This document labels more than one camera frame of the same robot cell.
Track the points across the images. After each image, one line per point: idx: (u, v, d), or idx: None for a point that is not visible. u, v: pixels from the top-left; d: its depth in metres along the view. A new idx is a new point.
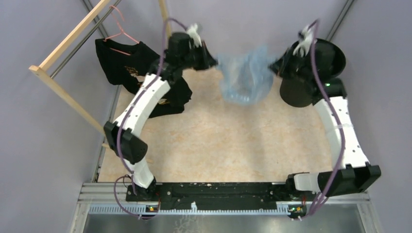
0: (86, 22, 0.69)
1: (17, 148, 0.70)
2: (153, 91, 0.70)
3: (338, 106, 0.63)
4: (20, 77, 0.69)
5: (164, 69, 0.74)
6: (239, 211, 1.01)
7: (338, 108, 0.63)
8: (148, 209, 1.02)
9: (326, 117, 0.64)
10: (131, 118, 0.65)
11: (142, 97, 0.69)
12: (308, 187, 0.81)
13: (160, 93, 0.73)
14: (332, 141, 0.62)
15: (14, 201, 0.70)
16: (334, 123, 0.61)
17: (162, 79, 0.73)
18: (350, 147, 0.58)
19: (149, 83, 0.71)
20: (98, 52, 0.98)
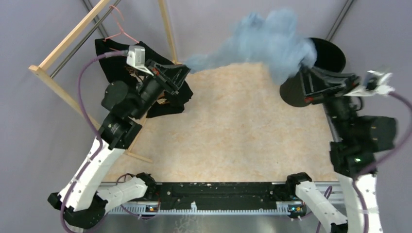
0: (86, 22, 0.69)
1: (17, 148, 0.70)
2: (99, 162, 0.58)
3: (365, 185, 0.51)
4: (20, 77, 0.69)
5: (115, 131, 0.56)
6: (239, 211, 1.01)
7: (365, 189, 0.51)
8: (148, 210, 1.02)
9: (350, 192, 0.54)
10: (74, 194, 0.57)
11: (88, 167, 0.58)
12: (312, 208, 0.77)
13: (112, 159, 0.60)
14: (350, 215, 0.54)
15: (14, 201, 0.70)
16: (359, 205, 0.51)
17: (109, 147, 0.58)
18: (373, 230, 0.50)
19: (97, 150, 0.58)
20: (98, 53, 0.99)
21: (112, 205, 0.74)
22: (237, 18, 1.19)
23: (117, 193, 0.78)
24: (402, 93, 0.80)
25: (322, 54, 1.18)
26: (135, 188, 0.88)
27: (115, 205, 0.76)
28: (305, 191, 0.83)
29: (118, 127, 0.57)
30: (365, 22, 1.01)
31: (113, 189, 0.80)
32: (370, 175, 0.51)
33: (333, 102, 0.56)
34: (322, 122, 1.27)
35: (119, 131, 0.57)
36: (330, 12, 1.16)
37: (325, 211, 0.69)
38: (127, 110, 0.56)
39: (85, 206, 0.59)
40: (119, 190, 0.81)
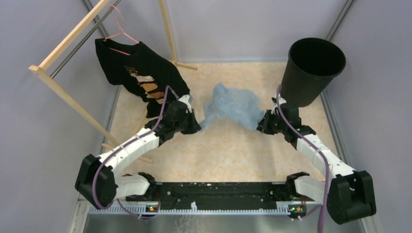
0: (86, 21, 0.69)
1: (17, 148, 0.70)
2: (145, 141, 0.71)
3: (311, 138, 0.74)
4: (19, 76, 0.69)
5: (160, 128, 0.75)
6: (239, 211, 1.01)
7: (313, 140, 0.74)
8: (148, 209, 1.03)
9: (312, 155, 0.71)
10: (115, 158, 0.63)
11: (134, 141, 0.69)
12: (311, 194, 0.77)
13: (148, 146, 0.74)
14: (318, 165, 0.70)
15: (14, 201, 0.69)
16: (313, 149, 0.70)
17: (155, 135, 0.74)
18: (334, 162, 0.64)
19: (145, 133, 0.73)
20: (98, 52, 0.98)
21: (119, 193, 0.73)
22: (237, 18, 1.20)
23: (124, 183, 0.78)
24: (402, 93, 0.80)
25: (322, 54, 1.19)
26: (140, 183, 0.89)
27: (119, 194, 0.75)
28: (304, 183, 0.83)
29: (162, 126, 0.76)
30: (365, 22, 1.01)
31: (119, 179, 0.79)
32: (311, 133, 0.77)
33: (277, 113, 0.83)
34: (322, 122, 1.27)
35: (163, 129, 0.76)
36: (330, 12, 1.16)
37: (321, 191, 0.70)
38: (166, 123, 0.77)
39: (114, 174, 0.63)
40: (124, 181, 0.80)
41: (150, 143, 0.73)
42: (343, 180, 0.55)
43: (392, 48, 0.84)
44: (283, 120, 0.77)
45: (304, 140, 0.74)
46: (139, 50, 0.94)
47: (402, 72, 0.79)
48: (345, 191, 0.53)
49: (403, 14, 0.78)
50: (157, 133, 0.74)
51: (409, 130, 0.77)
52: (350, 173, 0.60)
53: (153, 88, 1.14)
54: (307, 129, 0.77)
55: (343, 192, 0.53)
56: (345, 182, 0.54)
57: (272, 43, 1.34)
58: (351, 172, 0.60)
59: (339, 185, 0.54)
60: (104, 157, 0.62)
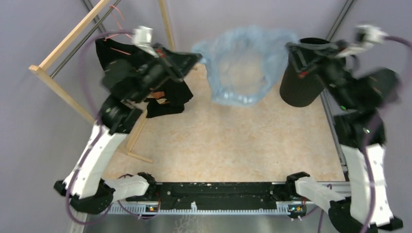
0: (86, 22, 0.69)
1: (17, 148, 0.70)
2: (101, 147, 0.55)
3: (373, 156, 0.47)
4: (20, 77, 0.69)
5: (114, 114, 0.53)
6: (239, 211, 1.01)
7: (373, 160, 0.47)
8: (148, 209, 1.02)
9: (356, 164, 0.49)
10: (78, 181, 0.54)
11: (90, 154, 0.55)
12: (312, 197, 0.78)
13: (114, 145, 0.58)
14: (356, 191, 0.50)
15: (13, 201, 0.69)
16: (366, 178, 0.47)
17: (109, 133, 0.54)
18: (378, 204, 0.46)
19: (98, 135, 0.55)
20: (99, 53, 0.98)
21: (118, 195, 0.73)
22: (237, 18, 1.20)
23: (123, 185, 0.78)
24: None
25: None
26: (141, 184, 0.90)
27: (119, 196, 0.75)
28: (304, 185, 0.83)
29: (116, 112, 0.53)
30: (365, 22, 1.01)
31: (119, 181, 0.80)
32: (377, 145, 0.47)
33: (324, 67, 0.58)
34: (322, 122, 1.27)
35: (118, 116, 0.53)
36: (330, 12, 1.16)
37: (323, 194, 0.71)
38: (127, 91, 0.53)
39: (90, 193, 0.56)
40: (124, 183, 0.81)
41: (109, 145, 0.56)
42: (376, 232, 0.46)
43: None
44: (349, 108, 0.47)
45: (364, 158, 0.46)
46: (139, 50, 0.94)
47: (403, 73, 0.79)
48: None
49: (404, 15, 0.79)
50: (111, 130, 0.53)
51: None
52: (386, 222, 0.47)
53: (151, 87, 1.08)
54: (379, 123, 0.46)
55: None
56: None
57: None
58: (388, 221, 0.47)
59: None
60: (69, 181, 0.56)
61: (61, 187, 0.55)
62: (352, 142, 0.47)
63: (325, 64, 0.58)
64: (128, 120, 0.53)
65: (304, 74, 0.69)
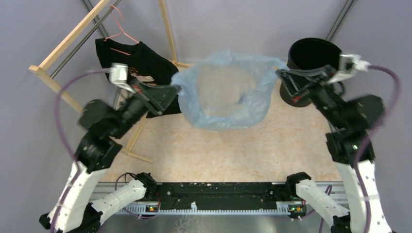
0: (86, 22, 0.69)
1: (18, 149, 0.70)
2: (80, 186, 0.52)
3: (365, 171, 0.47)
4: (21, 77, 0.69)
5: (92, 152, 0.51)
6: (239, 211, 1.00)
7: (365, 175, 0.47)
8: (148, 209, 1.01)
9: (350, 181, 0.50)
10: (60, 218, 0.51)
11: (69, 192, 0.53)
12: (314, 206, 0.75)
13: (93, 180, 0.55)
14: (353, 208, 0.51)
15: (15, 201, 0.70)
16: (360, 192, 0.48)
17: (87, 171, 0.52)
18: (376, 221, 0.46)
19: (75, 174, 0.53)
20: (99, 52, 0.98)
21: (109, 215, 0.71)
22: (237, 18, 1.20)
23: (113, 202, 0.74)
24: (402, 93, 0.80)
25: (319, 55, 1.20)
26: (133, 193, 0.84)
27: (110, 215, 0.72)
28: (305, 190, 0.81)
29: (94, 148, 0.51)
30: (365, 22, 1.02)
31: (110, 197, 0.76)
32: (368, 161, 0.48)
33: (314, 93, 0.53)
34: (322, 122, 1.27)
35: (94, 155, 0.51)
36: (330, 12, 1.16)
37: (326, 206, 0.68)
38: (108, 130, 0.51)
39: (75, 224, 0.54)
40: (115, 197, 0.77)
41: (89, 182, 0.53)
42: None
43: (393, 48, 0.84)
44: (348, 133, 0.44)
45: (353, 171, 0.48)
46: (139, 50, 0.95)
47: (402, 73, 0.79)
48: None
49: (403, 15, 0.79)
50: (89, 169, 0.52)
51: (408, 130, 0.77)
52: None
53: None
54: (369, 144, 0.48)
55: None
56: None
57: (272, 43, 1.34)
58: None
59: None
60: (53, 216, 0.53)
61: (45, 222, 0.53)
62: (342, 160, 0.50)
63: (307, 77, 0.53)
64: (106, 156, 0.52)
65: (298, 100, 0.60)
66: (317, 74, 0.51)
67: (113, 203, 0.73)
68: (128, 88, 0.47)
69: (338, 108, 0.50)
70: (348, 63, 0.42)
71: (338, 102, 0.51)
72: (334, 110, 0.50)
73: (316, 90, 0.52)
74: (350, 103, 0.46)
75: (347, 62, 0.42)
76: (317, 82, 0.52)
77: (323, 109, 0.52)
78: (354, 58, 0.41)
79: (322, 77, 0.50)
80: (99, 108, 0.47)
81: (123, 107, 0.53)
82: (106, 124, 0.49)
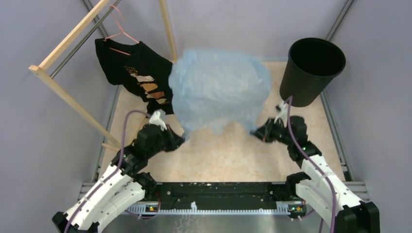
0: (86, 21, 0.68)
1: (18, 148, 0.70)
2: (111, 185, 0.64)
3: (318, 159, 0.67)
4: (20, 77, 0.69)
5: (126, 159, 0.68)
6: (239, 211, 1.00)
7: (318, 162, 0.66)
8: (148, 209, 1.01)
9: (311, 172, 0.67)
10: (81, 213, 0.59)
11: (98, 189, 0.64)
12: (314, 206, 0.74)
13: (119, 185, 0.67)
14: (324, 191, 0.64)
15: (15, 201, 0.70)
16: (319, 174, 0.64)
17: (122, 173, 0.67)
18: (340, 190, 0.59)
19: (111, 174, 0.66)
20: (98, 52, 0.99)
21: (105, 224, 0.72)
22: (237, 18, 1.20)
23: (111, 210, 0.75)
24: (402, 93, 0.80)
25: (319, 54, 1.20)
26: (132, 197, 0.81)
27: (109, 222, 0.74)
28: (305, 190, 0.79)
29: (130, 158, 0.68)
30: (364, 22, 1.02)
31: (107, 205, 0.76)
32: (316, 155, 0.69)
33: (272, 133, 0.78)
34: (322, 122, 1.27)
35: (133, 160, 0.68)
36: (330, 13, 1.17)
37: (326, 206, 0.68)
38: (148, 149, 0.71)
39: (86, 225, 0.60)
40: (112, 205, 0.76)
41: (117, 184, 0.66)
42: (349, 212, 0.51)
43: (392, 48, 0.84)
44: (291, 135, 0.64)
45: (310, 162, 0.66)
46: (139, 50, 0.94)
47: (402, 73, 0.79)
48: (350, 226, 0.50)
49: (403, 15, 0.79)
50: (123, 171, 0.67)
51: (408, 131, 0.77)
52: (356, 204, 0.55)
53: (153, 88, 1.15)
54: (313, 147, 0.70)
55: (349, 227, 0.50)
56: (351, 217, 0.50)
57: (272, 43, 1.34)
58: (358, 203, 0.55)
59: (346, 217, 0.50)
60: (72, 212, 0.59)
61: (60, 219, 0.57)
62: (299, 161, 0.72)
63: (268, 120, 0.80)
64: (137, 167, 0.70)
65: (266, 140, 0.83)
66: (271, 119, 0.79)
67: (110, 212, 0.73)
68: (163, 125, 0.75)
69: (283, 133, 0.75)
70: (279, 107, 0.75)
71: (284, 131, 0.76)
72: (284, 136, 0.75)
73: (268, 128, 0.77)
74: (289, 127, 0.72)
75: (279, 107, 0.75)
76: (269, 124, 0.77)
77: (279, 137, 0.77)
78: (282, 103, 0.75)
79: (269, 121, 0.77)
80: (150, 129, 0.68)
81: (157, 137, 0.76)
82: (154, 141, 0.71)
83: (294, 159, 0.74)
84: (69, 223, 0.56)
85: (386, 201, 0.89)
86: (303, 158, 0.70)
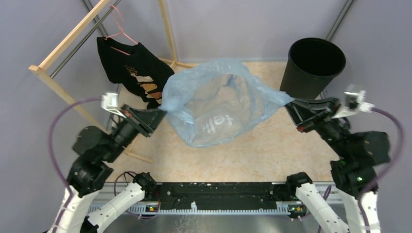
0: (86, 21, 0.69)
1: (17, 148, 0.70)
2: (74, 208, 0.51)
3: (368, 201, 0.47)
4: (20, 77, 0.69)
5: (82, 177, 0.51)
6: (239, 211, 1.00)
7: (367, 205, 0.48)
8: (148, 209, 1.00)
9: (351, 208, 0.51)
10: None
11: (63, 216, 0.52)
12: (314, 215, 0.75)
13: (87, 203, 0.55)
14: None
15: (15, 201, 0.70)
16: (362, 222, 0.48)
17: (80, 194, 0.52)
18: None
19: (68, 198, 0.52)
20: (99, 51, 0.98)
21: (106, 226, 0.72)
22: (237, 18, 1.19)
23: (110, 213, 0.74)
24: (402, 93, 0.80)
25: (319, 54, 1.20)
26: (131, 198, 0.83)
27: (108, 224, 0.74)
28: (306, 195, 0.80)
29: (85, 173, 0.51)
30: (364, 22, 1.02)
31: (107, 207, 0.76)
32: (371, 192, 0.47)
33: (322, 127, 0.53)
34: None
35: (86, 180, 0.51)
36: (330, 12, 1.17)
37: (326, 219, 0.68)
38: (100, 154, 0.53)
39: None
40: (112, 207, 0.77)
41: (83, 202, 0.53)
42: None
43: (393, 48, 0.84)
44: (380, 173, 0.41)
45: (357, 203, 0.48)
46: (139, 50, 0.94)
47: (403, 73, 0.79)
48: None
49: (403, 15, 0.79)
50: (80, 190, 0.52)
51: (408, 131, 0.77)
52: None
53: (153, 88, 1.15)
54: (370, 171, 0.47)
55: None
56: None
57: (272, 43, 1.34)
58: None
59: None
60: None
61: None
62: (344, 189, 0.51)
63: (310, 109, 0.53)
64: (96, 180, 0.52)
65: (302, 129, 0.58)
66: (321, 109, 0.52)
67: (109, 214, 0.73)
68: (120, 113, 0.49)
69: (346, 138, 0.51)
70: (354, 105, 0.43)
71: (343, 134, 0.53)
72: (345, 141, 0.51)
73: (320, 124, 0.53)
74: (354, 136, 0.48)
75: (352, 103, 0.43)
76: (323, 117, 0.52)
77: (331, 140, 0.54)
78: (359, 99, 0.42)
79: (326, 111, 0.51)
80: (94, 135, 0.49)
81: (116, 131, 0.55)
82: (101, 150, 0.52)
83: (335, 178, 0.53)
84: None
85: (386, 201, 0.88)
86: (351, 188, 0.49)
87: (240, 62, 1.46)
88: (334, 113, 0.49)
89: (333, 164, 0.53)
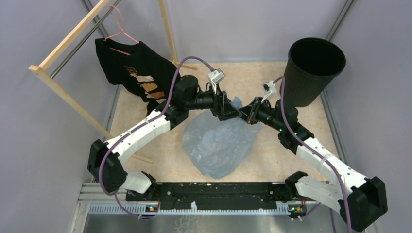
0: (86, 21, 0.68)
1: (16, 149, 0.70)
2: (154, 125, 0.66)
3: (313, 143, 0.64)
4: (20, 76, 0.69)
5: (171, 110, 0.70)
6: (239, 211, 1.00)
7: (314, 146, 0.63)
8: (148, 209, 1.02)
9: (309, 157, 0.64)
10: (123, 144, 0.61)
11: (144, 126, 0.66)
12: (317, 199, 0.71)
13: (159, 130, 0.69)
14: (327, 174, 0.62)
15: (14, 201, 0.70)
16: (318, 158, 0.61)
17: (166, 119, 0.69)
18: (344, 171, 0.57)
19: (154, 117, 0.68)
20: (98, 52, 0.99)
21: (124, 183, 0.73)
22: (237, 17, 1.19)
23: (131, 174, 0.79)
24: (402, 93, 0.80)
25: (319, 53, 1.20)
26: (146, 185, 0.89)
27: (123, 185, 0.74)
28: (305, 186, 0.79)
29: (174, 109, 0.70)
30: (364, 22, 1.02)
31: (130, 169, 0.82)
32: (310, 138, 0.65)
33: (258, 112, 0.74)
34: (322, 122, 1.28)
35: (175, 112, 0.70)
36: (330, 13, 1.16)
37: (328, 194, 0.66)
38: (188, 98, 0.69)
39: (123, 158, 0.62)
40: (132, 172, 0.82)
41: (161, 127, 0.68)
42: (358, 192, 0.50)
43: (392, 48, 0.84)
44: (283, 120, 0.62)
45: (305, 147, 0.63)
46: (139, 50, 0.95)
47: (403, 73, 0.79)
48: (363, 207, 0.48)
49: (404, 15, 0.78)
50: (167, 117, 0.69)
51: (408, 131, 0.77)
52: (363, 182, 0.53)
53: (153, 88, 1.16)
54: (304, 130, 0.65)
55: (362, 208, 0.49)
56: (362, 197, 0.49)
57: (272, 43, 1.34)
58: (364, 181, 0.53)
59: (357, 200, 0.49)
60: (112, 142, 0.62)
61: (98, 147, 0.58)
62: (294, 149, 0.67)
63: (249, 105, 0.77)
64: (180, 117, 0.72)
65: (250, 121, 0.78)
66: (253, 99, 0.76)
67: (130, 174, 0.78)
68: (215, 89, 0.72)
69: (271, 115, 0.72)
70: (266, 86, 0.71)
71: (270, 112, 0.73)
72: (272, 118, 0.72)
73: (255, 109, 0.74)
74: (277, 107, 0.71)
75: (265, 86, 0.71)
76: (256, 104, 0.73)
77: (266, 120, 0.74)
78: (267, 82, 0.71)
79: (257, 100, 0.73)
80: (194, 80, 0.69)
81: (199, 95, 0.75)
82: (190, 95, 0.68)
83: (287, 146, 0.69)
84: (111, 150, 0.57)
85: None
86: (296, 143, 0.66)
87: (240, 62, 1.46)
88: (261, 99, 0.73)
89: (279, 138, 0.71)
